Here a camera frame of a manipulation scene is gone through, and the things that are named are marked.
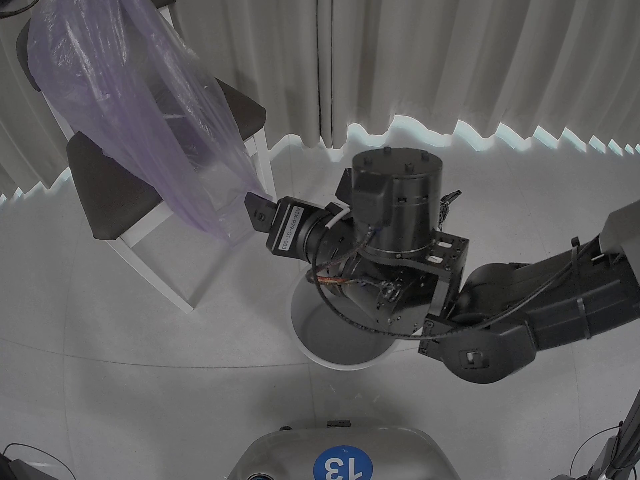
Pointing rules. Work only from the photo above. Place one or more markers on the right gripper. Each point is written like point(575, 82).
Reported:
point(287, 228)

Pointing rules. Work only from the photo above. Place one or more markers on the purple plastic bag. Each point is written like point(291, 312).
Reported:
point(125, 93)

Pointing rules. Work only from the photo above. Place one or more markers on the black plastic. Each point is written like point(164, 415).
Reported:
point(452, 196)

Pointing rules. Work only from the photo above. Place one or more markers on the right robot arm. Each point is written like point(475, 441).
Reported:
point(410, 208)

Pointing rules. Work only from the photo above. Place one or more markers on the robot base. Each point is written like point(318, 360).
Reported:
point(300, 453)

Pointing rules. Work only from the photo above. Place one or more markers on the white trash bin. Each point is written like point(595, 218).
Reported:
point(340, 345)

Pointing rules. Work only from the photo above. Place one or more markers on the white chair with dark seat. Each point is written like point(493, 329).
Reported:
point(110, 198)

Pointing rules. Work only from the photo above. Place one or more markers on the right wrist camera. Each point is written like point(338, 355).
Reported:
point(372, 198)

